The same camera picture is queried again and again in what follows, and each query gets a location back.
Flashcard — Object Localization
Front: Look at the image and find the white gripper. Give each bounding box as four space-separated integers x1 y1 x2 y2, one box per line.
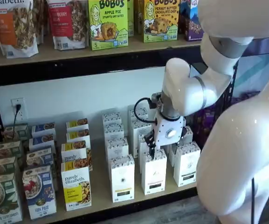
144 111 187 161

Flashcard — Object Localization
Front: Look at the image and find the white box yellow strip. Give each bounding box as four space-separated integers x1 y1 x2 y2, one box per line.
102 112 123 128
104 123 125 143
107 137 130 161
110 154 135 203

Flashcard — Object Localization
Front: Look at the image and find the white box green strip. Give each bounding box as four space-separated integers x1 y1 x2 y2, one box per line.
173 141 201 188
169 126 194 166

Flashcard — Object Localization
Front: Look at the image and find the white box pink strip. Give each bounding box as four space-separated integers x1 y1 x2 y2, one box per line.
128 109 149 124
140 148 167 196
138 133 159 159
131 120 155 159

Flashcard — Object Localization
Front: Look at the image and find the white yellow purely elizabeth box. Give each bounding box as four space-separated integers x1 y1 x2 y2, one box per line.
61 140 93 172
66 129 91 147
66 118 89 133
61 159 92 212

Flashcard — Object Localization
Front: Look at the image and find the blue Zbar box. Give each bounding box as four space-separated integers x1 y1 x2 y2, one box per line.
179 0 207 42

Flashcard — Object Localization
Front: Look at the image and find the yellow Bobo's peanut butter box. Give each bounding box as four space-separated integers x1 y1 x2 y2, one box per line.
143 0 180 43

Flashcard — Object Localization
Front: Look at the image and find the blue flax cereal box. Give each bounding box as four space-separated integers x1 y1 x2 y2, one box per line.
22 165 57 220
31 122 56 138
26 147 55 169
28 133 56 152

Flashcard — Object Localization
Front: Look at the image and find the green Bobo's apple pie box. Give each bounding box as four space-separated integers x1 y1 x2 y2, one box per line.
126 0 135 38
88 0 129 51

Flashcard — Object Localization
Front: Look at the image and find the green cereal box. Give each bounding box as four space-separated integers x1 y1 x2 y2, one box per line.
0 140 23 161
0 172 23 224
0 156 21 179
3 123 30 143

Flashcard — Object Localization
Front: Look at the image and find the red granola bag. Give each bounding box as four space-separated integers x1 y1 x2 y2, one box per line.
46 0 89 51

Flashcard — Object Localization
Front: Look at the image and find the purely elizabeth granola bag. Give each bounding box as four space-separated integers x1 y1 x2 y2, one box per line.
30 0 44 45

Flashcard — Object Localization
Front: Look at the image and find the orange granola bag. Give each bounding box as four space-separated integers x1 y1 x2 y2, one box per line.
0 0 39 59

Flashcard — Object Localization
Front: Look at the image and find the black power plug cord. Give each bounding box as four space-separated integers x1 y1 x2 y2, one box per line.
13 104 22 138

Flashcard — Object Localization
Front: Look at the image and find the white wall outlet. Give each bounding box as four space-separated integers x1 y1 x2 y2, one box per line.
11 98 25 120

